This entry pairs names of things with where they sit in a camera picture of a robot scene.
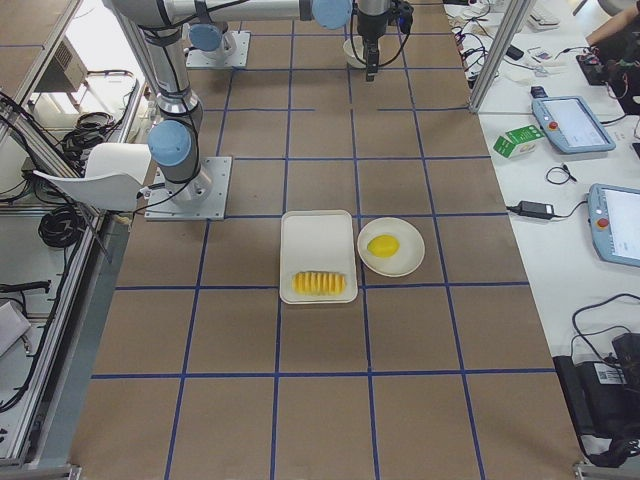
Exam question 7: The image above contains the cream round plate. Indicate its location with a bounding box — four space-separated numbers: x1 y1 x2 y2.
357 217 425 277

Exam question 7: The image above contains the sliced yellow mango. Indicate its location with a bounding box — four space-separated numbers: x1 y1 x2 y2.
292 271 346 296

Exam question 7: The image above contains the black power adapter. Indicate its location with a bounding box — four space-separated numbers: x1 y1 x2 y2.
519 201 555 220

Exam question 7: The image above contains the white ceramic bowl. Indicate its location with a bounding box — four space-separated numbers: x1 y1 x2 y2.
343 36 366 69

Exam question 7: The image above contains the aluminium frame post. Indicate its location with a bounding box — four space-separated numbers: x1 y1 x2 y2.
469 0 534 113

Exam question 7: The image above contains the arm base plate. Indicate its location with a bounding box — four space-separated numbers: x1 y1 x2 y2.
144 157 232 221
186 27 251 70

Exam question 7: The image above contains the yellow lemon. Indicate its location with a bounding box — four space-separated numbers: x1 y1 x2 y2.
367 234 400 258

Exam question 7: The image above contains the teach pendant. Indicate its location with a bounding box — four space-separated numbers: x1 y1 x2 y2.
531 96 616 154
587 184 640 267

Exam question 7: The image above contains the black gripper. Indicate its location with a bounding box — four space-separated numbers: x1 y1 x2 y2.
357 9 386 81

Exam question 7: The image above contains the near teach pendant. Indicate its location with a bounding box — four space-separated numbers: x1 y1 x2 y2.
587 184 640 267

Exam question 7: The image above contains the far teach pendant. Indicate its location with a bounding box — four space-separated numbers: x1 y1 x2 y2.
531 96 616 154

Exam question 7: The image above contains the green white carton box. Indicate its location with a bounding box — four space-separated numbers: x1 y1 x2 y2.
493 125 545 159

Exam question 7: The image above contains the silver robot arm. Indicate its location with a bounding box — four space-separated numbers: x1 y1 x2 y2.
106 1 398 206
189 22 236 58

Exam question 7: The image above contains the white plastic chair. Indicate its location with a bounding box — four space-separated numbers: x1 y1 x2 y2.
34 143 151 212

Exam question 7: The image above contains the cream rectangular tray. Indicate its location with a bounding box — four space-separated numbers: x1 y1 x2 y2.
279 210 358 305

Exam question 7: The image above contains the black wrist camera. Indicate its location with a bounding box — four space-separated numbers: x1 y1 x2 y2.
394 0 414 36

